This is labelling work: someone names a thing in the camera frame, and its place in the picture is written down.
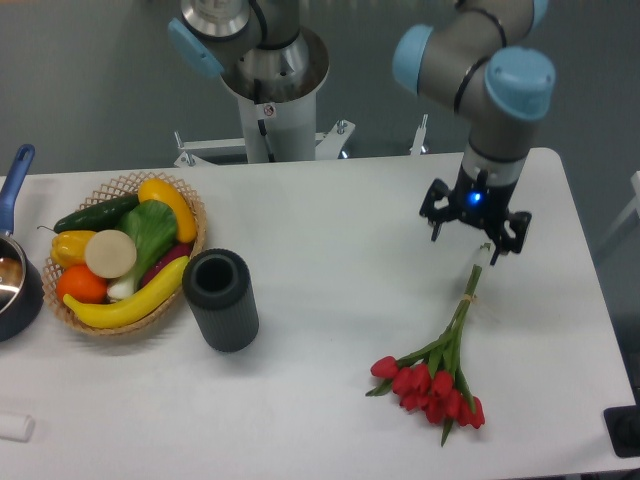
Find long yellow squash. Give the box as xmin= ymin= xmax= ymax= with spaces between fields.
xmin=63 ymin=256 xmax=189 ymax=330

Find green bok choy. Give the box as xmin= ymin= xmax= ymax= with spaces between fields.
xmin=107 ymin=200 xmax=177 ymax=303

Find green cucumber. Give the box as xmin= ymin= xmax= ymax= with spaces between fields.
xmin=38 ymin=195 xmax=139 ymax=234

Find purple eggplant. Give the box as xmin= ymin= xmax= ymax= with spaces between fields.
xmin=139 ymin=243 xmax=192 ymax=288

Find dark blue saucepan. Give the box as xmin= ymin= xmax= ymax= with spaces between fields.
xmin=1 ymin=144 xmax=44 ymax=342

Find orange fruit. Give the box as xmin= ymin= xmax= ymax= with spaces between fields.
xmin=56 ymin=265 xmax=107 ymax=304

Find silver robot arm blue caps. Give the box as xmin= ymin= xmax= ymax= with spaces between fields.
xmin=167 ymin=1 xmax=556 ymax=255

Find dark grey ribbed vase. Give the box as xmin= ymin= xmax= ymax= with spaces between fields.
xmin=182 ymin=248 xmax=259 ymax=353

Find white cylinder object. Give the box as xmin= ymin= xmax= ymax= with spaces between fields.
xmin=0 ymin=412 xmax=36 ymax=443

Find yellow squash at top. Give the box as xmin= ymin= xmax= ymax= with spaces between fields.
xmin=138 ymin=178 xmax=197 ymax=243

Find red tulip bouquet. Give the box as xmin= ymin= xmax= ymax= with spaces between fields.
xmin=365 ymin=243 xmax=493 ymax=445

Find beige round disc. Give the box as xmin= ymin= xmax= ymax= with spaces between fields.
xmin=84 ymin=230 xmax=137 ymax=279

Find yellow bell pepper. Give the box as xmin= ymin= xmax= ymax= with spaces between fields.
xmin=50 ymin=230 xmax=96 ymax=269

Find white furniture frame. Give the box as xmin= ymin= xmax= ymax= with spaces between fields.
xmin=598 ymin=171 xmax=639 ymax=254

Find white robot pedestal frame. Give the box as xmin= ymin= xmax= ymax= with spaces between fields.
xmin=174 ymin=92 xmax=356 ymax=167

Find black device at edge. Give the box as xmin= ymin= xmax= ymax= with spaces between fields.
xmin=603 ymin=405 xmax=639 ymax=458

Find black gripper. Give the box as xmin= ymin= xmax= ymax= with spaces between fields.
xmin=419 ymin=166 xmax=532 ymax=266

